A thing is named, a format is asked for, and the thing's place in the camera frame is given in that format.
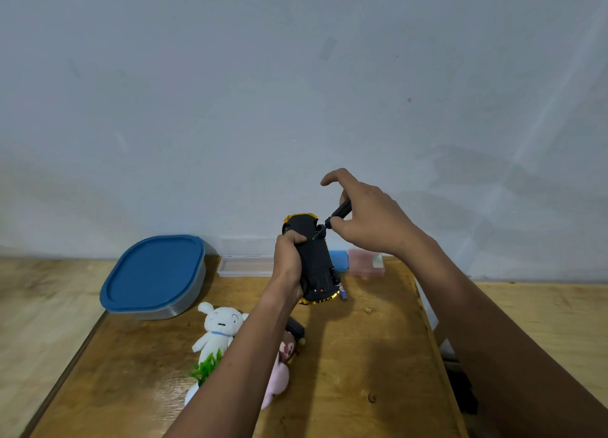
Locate person's left hand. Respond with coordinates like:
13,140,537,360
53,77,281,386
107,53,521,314
273,231,307,306

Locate person's right hand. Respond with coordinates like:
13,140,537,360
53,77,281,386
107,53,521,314
320,168,429,259

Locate black screwdriver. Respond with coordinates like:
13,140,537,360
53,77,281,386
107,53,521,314
312,199,353,242

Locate black toy car gold wheels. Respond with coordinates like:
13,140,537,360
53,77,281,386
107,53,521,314
282,212,344,306

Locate person's right forearm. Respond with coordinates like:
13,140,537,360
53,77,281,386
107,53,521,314
401,236,608,438

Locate person's left forearm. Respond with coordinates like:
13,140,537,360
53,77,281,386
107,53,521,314
163,288,305,438

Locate pink plastic box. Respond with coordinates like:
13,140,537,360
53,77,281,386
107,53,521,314
347,249,386,278

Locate clear plastic tray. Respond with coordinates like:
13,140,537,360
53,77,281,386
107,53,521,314
217,255,276,278

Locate white plush dog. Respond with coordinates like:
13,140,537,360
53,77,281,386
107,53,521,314
191,302,250,365

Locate pink plush toy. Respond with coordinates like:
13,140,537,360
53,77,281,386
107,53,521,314
260,330,300,411

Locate grey container with blue lid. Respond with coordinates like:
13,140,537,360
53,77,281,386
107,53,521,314
99,235,207,321

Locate green artificial plant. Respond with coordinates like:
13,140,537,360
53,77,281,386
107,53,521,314
189,348,224,387

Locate dark object beside table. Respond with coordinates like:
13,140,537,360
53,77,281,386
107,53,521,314
441,354,479,416

